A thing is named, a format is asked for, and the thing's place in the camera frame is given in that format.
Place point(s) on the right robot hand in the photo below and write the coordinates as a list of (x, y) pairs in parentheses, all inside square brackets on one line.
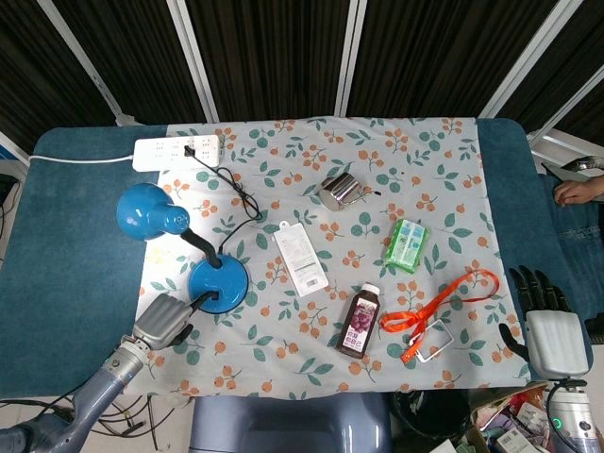
[(552, 325)]

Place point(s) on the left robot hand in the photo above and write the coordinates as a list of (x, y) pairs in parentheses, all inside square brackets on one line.
[(159, 318)]

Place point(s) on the blue desk lamp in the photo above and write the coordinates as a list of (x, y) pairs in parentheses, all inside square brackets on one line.
[(189, 245)]

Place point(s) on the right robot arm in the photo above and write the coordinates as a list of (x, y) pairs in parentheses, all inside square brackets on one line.
[(573, 415)]

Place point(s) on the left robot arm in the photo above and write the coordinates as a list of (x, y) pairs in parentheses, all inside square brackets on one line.
[(80, 401)]

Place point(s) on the person's hand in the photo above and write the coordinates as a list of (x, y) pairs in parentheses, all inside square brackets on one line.
[(576, 191)]

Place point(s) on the person's jeans leg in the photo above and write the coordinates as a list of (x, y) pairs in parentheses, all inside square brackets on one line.
[(573, 245)]

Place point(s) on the cardboard box of items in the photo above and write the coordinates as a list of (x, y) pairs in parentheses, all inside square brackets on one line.
[(507, 420)]

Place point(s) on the clear badge holder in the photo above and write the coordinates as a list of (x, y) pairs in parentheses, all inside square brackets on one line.
[(436, 340)]

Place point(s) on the white rectangular product box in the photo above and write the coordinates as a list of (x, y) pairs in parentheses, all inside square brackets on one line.
[(301, 258)]

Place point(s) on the green tissue pack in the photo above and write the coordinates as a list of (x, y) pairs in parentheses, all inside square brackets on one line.
[(407, 245)]

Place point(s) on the white power strip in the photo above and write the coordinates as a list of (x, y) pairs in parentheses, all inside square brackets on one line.
[(177, 152)]

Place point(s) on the purple grape juice bottle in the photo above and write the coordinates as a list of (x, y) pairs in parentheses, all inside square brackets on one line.
[(358, 321)]

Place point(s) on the floral tablecloth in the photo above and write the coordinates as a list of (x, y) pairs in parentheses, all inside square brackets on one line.
[(330, 226)]

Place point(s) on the stainless steel cup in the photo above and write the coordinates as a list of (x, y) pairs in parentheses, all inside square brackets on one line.
[(340, 189)]

